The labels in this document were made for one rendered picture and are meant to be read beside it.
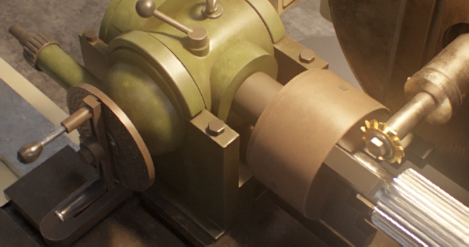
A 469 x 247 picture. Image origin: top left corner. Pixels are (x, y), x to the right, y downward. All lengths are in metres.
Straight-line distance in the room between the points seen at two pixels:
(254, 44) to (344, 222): 0.29
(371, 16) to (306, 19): 1.80
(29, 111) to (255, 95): 0.80
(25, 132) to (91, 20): 1.34
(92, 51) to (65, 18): 1.86
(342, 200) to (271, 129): 0.15
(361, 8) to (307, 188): 0.35
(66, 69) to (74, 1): 1.93
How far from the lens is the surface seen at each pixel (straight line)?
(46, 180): 1.47
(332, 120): 1.13
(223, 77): 1.23
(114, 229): 1.39
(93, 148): 1.24
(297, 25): 3.13
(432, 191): 1.15
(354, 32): 1.40
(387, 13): 1.33
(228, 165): 1.23
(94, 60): 1.36
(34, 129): 1.89
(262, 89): 1.24
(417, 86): 1.17
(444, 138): 1.39
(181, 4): 1.33
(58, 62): 1.36
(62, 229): 1.37
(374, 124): 1.11
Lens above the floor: 2.16
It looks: 50 degrees down
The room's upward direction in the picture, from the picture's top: straight up
